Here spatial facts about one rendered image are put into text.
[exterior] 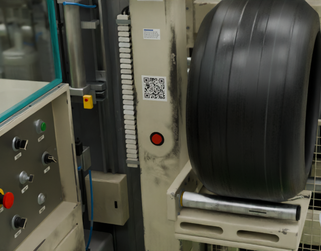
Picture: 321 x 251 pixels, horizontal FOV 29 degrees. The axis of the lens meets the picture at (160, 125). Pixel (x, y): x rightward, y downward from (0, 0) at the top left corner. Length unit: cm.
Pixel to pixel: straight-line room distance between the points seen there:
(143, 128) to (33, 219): 42
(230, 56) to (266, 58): 9
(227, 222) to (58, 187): 50
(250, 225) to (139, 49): 59
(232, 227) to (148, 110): 42
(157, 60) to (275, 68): 39
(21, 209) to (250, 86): 67
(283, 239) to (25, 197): 72
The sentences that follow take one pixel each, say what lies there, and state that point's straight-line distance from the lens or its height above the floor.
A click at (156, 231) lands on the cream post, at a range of 202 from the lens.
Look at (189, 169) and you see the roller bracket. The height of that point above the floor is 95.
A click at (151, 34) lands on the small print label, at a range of 177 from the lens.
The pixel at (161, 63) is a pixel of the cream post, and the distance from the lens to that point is 178.
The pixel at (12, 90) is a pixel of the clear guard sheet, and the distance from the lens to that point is 156.
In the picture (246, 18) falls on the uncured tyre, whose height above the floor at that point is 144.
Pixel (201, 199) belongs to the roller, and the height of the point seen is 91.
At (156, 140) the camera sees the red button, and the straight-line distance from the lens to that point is 186.
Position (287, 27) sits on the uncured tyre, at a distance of 161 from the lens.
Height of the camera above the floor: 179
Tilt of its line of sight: 22 degrees down
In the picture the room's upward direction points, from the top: 3 degrees counter-clockwise
